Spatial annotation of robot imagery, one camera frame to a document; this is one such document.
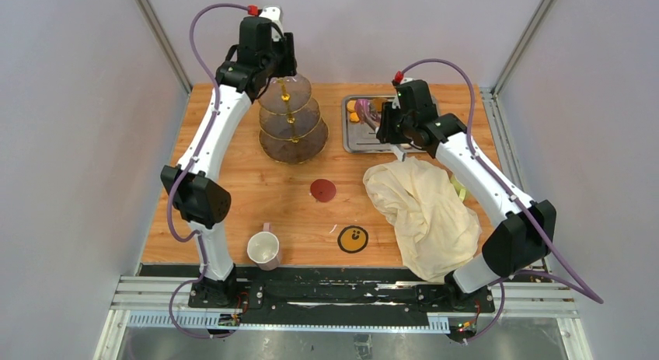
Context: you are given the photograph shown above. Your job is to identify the metal baking tray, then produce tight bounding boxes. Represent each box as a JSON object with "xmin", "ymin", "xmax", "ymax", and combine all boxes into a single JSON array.
[{"xmin": 341, "ymin": 94, "xmax": 421, "ymax": 154}]

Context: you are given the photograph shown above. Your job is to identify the purple pink eclair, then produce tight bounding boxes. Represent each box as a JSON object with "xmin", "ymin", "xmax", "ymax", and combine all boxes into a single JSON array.
[{"xmin": 354, "ymin": 98, "xmax": 380, "ymax": 129}]

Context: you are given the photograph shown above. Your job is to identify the three-tier glass cake stand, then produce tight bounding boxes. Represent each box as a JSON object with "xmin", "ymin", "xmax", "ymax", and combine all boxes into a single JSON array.
[{"xmin": 259, "ymin": 73, "xmax": 329, "ymax": 164}]

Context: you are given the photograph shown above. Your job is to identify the metal tongs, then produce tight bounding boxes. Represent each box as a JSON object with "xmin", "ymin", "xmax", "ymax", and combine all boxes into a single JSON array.
[{"xmin": 355, "ymin": 97, "xmax": 407, "ymax": 162}]

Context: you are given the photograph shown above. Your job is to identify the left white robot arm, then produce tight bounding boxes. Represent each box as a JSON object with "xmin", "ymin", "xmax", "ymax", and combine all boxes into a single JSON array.
[{"xmin": 161, "ymin": 7, "xmax": 297, "ymax": 308}]

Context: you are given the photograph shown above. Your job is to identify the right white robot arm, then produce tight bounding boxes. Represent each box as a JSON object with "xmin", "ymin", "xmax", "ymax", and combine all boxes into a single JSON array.
[{"xmin": 376, "ymin": 79, "xmax": 556, "ymax": 311}]

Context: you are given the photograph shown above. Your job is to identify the brown croissant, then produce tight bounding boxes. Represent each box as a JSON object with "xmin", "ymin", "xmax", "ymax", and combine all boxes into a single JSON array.
[{"xmin": 371, "ymin": 97, "xmax": 389, "ymax": 113}]

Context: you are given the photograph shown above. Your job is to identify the red round coaster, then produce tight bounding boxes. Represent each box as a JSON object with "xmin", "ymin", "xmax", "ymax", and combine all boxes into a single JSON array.
[{"xmin": 309, "ymin": 179, "xmax": 337, "ymax": 203}]

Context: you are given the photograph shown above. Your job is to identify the green mug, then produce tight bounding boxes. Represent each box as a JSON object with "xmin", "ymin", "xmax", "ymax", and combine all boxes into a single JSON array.
[{"xmin": 451, "ymin": 176, "xmax": 469, "ymax": 201}]

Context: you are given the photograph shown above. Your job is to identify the yellow smiley coaster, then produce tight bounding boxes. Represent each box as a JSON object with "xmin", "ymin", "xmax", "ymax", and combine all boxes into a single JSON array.
[{"xmin": 337, "ymin": 225, "xmax": 369, "ymax": 253}]

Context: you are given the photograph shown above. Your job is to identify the cream cloth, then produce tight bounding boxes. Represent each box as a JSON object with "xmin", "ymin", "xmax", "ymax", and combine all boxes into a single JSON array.
[{"xmin": 363, "ymin": 157, "xmax": 482, "ymax": 282}]

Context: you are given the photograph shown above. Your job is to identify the pink mug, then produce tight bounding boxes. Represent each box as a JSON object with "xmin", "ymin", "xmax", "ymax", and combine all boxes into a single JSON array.
[{"xmin": 246, "ymin": 222, "xmax": 283, "ymax": 271}]

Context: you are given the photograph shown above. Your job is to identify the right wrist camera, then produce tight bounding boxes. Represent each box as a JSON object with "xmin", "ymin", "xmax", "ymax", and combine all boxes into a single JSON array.
[{"xmin": 392, "ymin": 77, "xmax": 414, "ymax": 109}]

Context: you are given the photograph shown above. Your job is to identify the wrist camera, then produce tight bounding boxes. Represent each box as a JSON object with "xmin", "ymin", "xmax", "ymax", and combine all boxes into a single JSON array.
[
  {"xmin": 259, "ymin": 6, "xmax": 284, "ymax": 42},
  {"xmin": 392, "ymin": 77, "xmax": 414, "ymax": 109}
]

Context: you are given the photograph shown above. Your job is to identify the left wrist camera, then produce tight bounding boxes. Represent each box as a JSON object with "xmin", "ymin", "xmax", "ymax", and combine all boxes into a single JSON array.
[{"xmin": 259, "ymin": 6, "xmax": 284, "ymax": 42}]

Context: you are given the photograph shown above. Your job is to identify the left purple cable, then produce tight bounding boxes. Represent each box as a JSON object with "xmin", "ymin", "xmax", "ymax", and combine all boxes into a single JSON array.
[{"xmin": 167, "ymin": 3, "xmax": 259, "ymax": 341}]

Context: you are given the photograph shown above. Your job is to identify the purple cable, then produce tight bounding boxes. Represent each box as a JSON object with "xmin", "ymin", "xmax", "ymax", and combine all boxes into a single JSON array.
[
  {"xmin": 392, "ymin": 58, "xmax": 605, "ymax": 344},
  {"xmin": 167, "ymin": 3, "xmax": 259, "ymax": 341}
]

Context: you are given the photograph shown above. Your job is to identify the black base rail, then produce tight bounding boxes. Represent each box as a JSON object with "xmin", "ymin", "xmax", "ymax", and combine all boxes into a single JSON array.
[{"xmin": 187, "ymin": 266, "xmax": 495, "ymax": 327}]

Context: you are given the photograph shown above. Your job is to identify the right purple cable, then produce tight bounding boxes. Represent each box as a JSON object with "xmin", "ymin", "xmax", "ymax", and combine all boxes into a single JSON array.
[{"xmin": 392, "ymin": 58, "xmax": 605, "ymax": 344}]

